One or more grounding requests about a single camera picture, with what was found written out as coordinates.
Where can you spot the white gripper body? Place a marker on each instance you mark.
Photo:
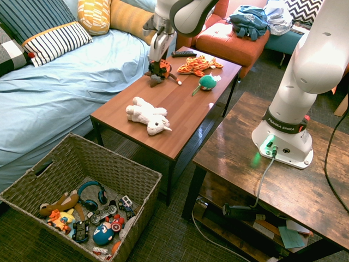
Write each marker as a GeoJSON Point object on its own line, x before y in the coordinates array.
{"type": "Point", "coordinates": [161, 45]}

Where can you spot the blue white toy jeep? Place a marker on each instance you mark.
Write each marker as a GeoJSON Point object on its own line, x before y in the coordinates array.
{"type": "Point", "coordinates": [126, 204]}

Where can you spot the black white chevron pillow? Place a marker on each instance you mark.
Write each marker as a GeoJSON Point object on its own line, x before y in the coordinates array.
{"type": "Point", "coordinates": [305, 11]}

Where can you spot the blue crumpled clothing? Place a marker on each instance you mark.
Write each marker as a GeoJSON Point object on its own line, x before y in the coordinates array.
{"type": "Point", "coordinates": [249, 21]}

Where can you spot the light blue crumpled cloth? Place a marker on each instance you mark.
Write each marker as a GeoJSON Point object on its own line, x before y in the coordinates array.
{"type": "Point", "coordinates": [278, 16]}

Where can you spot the black white checked pillow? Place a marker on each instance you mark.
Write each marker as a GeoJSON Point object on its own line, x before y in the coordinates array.
{"type": "Point", "coordinates": [11, 54]}

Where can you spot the Captain America egg plush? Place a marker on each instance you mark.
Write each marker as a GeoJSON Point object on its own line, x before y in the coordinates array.
{"type": "Point", "coordinates": [103, 234]}

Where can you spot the yellow white patterned bolster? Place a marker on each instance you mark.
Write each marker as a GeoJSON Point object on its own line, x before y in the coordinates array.
{"type": "Point", "coordinates": [94, 16]}

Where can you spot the green round plush toy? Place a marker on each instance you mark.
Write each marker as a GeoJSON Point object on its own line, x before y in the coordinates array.
{"type": "Point", "coordinates": [207, 83]}

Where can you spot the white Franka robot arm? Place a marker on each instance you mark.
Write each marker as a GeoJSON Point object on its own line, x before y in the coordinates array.
{"type": "Point", "coordinates": [300, 68]}

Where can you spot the sofa with light blue cover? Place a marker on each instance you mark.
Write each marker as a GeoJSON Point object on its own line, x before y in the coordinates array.
{"type": "Point", "coordinates": [54, 95]}

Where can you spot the teal paper sheet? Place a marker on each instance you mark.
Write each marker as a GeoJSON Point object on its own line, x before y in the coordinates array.
{"type": "Point", "coordinates": [291, 237]}

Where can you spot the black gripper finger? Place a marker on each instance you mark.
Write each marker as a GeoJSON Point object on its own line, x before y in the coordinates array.
{"type": "Point", "coordinates": [161, 61]}
{"type": "Point", "coordinates": [151, 66]}

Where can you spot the reddish wood coffee table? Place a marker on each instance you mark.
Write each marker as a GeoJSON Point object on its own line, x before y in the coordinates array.
{"type": "Point", "coordinates": [177, 109]}

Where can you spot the yellow striped cushion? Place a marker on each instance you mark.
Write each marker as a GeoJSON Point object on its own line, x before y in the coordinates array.
{"type": "Point", "coordinates": [131, 19]}

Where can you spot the black power adapter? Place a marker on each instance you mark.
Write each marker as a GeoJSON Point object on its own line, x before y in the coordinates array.
{"type": "Point", "coordinates": [240, 212]}

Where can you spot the red white toy truck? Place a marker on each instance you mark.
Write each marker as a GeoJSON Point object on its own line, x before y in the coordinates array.
{"type": "Point", "coordinates": [101, 252]}

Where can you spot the rustic dark wood table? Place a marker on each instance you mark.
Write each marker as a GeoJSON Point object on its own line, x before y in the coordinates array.
{"type": "Point", "coordinates": [231, 152]}

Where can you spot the orange toy car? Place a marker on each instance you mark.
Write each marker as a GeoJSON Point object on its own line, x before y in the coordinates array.
{"type": "Point", "coordinates": [165, 68]}

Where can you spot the grey woven basket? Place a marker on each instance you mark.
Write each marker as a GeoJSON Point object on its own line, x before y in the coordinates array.
{"type": "Point", "coordinates": [114, 169]}

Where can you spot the white plush lamb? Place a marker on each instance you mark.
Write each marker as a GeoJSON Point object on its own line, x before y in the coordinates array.
{"type": "Point", "coordinates": [147, 114]}

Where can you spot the orange armchair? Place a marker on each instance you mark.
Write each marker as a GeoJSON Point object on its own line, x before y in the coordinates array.
{"type": "Point", "coordinates": [218, 13]}

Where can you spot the teal bench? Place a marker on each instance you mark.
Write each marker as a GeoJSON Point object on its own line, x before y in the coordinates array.
{"type": "Point", "coordinates": [283, 43]}

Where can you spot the grey game controller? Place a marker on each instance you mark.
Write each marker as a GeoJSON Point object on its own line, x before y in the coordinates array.
{"type": "Point", "coordinates": [102, 214]}

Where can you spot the small black toy car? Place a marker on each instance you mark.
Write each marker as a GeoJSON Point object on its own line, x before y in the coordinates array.
{"type": "Point", "coordinates": [81, 231]}

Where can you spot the blue striped pillow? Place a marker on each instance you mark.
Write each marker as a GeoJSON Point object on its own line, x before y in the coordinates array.
{"type": "Point", "coordinates": [46, 30]}

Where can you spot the orange flame pattern fish plush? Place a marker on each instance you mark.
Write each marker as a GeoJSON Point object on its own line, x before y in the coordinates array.
{"type": "Point", "coordinates": [197, 65]}

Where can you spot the black TV remote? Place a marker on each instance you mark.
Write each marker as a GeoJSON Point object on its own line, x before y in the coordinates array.
{"type": "Point", "coordinates": [184, 53]}

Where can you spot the orange ottoman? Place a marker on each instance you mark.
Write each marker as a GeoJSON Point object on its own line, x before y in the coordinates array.
{"type": "Point", "coordinates": [231, 46]}

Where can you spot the orange grey fox plush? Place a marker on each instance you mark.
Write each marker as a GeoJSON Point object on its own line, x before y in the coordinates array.
{"type": "Point", "coordinates": [156, 81]}

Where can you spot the brown sloth plush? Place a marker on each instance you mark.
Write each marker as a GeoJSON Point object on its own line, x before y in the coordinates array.
{"type": "Point", "coordinates": [66, 203]}

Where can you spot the blue black headphones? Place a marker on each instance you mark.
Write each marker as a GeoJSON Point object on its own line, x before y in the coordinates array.
{"type": "Point", "coordinates": [87, 203]}

